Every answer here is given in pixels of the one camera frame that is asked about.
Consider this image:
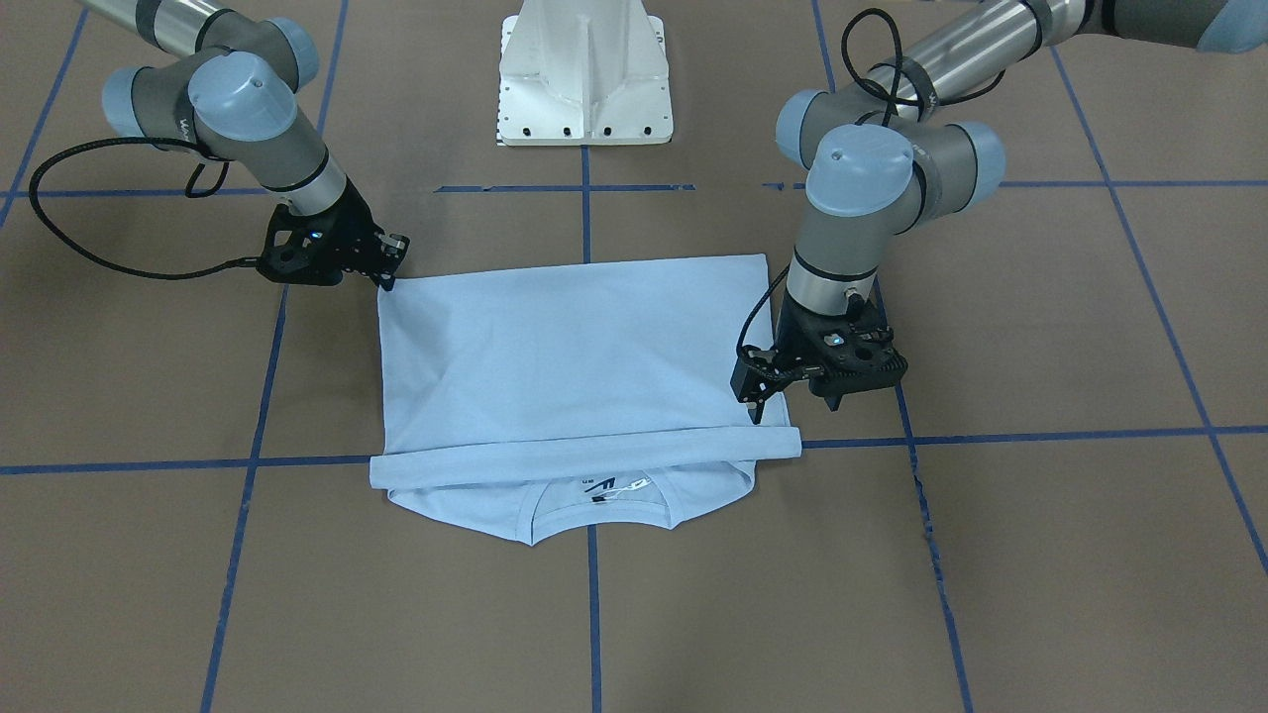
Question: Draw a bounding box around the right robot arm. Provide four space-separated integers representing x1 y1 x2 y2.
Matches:
87 1 410 291

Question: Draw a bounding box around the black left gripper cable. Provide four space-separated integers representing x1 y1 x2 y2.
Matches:
737 8 1007 357

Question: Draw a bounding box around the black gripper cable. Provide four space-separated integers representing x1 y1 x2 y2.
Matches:
28 134 268 282
737 8 1007 357

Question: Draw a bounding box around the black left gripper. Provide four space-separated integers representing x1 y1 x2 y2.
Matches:
732 293 907 425

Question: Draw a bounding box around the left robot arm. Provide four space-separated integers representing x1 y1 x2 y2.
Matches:
732 1 1265 422

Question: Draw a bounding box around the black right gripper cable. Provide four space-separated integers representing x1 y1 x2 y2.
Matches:
28 134 268 282

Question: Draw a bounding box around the light blue t-shirt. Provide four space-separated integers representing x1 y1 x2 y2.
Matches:
369 255 801 546

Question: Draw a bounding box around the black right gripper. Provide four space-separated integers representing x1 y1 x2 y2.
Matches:
257 190 410 292

